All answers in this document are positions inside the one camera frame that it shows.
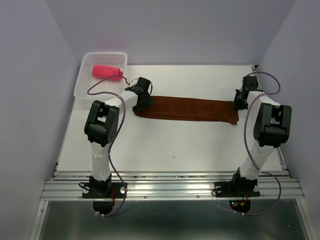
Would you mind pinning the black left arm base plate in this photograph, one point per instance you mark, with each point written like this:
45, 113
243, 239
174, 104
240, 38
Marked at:
106, 201

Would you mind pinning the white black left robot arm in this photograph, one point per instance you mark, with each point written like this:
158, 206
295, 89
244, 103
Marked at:
106, 118

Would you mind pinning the aluminium mounting rail frame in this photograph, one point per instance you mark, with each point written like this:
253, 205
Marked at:
170, 168

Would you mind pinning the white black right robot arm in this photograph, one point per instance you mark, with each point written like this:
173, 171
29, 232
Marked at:
271, 127

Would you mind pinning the brown towel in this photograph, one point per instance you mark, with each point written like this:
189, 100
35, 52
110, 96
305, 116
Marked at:
189, 109

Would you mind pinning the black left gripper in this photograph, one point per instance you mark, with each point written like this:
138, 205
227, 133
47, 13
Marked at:
147, 102

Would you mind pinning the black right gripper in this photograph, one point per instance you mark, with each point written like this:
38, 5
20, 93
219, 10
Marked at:
236, 104

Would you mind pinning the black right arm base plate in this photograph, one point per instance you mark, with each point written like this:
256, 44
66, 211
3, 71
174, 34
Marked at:
239, 196

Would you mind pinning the white perforated plastic basket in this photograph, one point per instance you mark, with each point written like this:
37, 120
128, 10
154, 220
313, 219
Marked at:
85, 80

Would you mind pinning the pink microfiber towel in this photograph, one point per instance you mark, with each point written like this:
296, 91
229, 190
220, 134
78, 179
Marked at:
107, 72

